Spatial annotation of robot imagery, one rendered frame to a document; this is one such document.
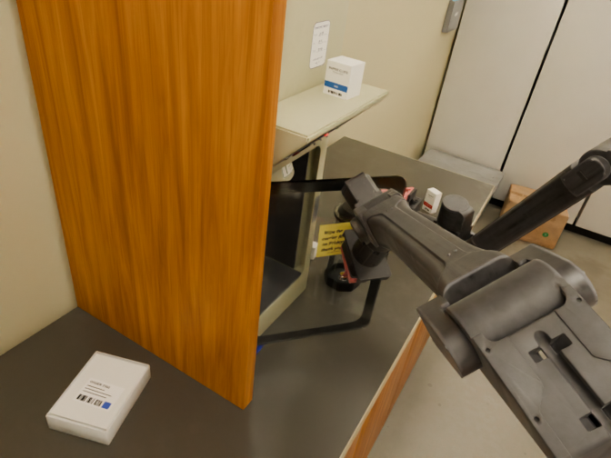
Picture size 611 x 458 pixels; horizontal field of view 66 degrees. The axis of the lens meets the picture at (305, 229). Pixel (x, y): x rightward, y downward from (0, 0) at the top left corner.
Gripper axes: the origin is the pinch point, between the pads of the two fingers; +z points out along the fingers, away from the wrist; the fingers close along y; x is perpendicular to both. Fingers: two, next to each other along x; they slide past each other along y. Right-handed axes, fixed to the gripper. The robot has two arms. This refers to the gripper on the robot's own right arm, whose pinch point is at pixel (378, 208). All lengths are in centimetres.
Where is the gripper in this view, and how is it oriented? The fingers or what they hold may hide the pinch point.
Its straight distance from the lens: 117.8
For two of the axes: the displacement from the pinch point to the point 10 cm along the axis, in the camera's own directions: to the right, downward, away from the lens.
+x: -5.1, 4.3, -7.5
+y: 1.2, -8.2, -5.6
